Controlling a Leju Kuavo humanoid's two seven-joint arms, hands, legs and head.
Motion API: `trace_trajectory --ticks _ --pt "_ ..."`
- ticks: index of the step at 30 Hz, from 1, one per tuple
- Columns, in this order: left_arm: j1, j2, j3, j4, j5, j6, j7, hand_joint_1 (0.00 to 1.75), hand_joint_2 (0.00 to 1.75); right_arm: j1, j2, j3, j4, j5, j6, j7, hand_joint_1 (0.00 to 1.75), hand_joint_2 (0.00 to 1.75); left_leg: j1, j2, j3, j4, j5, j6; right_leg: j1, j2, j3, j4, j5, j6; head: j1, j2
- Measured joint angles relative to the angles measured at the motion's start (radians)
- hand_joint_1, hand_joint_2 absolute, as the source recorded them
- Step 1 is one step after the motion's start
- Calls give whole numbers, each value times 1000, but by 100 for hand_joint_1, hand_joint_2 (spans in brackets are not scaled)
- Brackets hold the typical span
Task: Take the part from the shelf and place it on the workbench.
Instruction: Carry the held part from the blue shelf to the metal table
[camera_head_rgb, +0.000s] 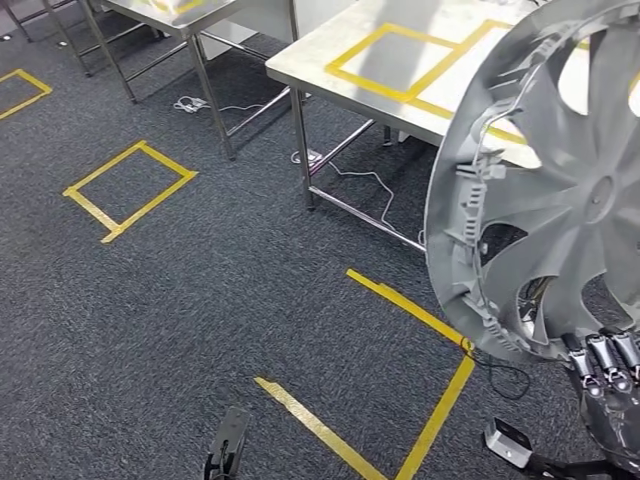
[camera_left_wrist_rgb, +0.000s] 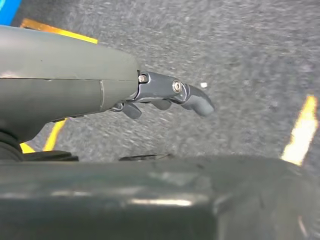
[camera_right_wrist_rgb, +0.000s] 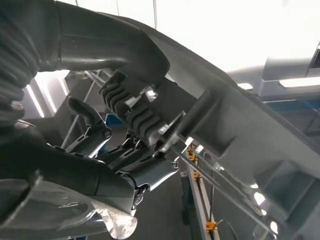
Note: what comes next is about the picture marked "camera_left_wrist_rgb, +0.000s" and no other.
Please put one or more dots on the yellow floor tape marking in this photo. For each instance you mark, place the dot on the yellow floor tape marking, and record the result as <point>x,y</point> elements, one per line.
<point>300,139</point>
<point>62,33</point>

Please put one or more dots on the blue metal shelf rack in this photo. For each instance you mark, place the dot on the blue metal shelf rack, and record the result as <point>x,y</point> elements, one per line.
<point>7,10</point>

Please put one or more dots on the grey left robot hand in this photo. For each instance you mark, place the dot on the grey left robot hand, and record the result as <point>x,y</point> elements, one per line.
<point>62,82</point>

